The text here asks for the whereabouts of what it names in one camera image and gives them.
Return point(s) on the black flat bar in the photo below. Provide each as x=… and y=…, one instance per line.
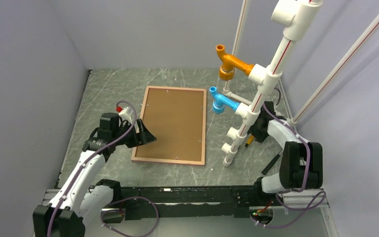
x=270, y=165

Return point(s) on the pink picture frame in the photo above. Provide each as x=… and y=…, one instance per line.
x=176, y=116

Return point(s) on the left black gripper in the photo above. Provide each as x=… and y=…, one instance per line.
x=143, y=137

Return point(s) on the blue pipe fitting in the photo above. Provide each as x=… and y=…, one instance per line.
x=220, y=101

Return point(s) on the white pvc pipe stand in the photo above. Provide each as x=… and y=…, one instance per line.
x=296, y=16

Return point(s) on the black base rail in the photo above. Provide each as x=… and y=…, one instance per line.
x=137, y=203

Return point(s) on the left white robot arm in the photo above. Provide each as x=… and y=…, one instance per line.
x=69, y=212

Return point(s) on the white diagonal pipe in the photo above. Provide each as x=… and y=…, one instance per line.
x=363, y=38

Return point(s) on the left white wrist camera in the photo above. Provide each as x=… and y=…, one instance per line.
x=126, y=113

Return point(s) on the orange pipe fitting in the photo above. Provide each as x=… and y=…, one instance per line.
x=230, y=63

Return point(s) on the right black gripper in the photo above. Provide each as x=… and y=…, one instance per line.
x=259, y=137

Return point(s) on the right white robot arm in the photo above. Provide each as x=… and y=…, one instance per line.
x=301, y=166

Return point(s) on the orange handled screwdriver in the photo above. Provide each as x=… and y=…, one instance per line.
x=249, y=141

